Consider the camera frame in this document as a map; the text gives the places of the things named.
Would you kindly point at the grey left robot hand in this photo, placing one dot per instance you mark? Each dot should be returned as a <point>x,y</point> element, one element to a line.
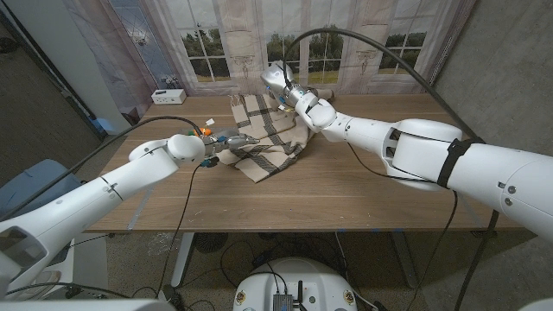
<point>226,142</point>

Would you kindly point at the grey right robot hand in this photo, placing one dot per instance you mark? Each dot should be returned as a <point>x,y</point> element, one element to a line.
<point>281,84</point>

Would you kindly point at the cream plaid scarf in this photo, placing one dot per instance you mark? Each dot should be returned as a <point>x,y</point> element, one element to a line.
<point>268,134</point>

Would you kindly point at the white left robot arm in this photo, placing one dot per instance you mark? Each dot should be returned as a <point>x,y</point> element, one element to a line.
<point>86,203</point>

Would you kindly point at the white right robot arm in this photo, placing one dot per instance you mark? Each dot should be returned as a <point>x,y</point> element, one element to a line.
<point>432,155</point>

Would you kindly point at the orange toy carrot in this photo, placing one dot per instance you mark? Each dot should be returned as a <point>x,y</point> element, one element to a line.
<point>205,131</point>

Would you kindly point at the white power strip box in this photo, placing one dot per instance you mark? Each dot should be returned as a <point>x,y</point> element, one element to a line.
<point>168,97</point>

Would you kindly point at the printed window backdrop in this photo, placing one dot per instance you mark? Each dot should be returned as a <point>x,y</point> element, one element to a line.
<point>216,34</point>

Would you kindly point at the black round floor fan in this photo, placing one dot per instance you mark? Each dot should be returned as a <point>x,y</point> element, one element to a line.
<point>210,243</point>

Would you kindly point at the white table leg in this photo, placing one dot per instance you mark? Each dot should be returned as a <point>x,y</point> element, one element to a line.
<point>181,259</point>

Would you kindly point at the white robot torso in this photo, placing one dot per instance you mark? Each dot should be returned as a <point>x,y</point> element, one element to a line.
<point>319,285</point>

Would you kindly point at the blue-grey plastic bin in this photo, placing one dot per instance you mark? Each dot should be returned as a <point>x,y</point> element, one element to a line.
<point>30,185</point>

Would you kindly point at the grey table leg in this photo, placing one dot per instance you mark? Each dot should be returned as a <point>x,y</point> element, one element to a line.
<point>406,259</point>

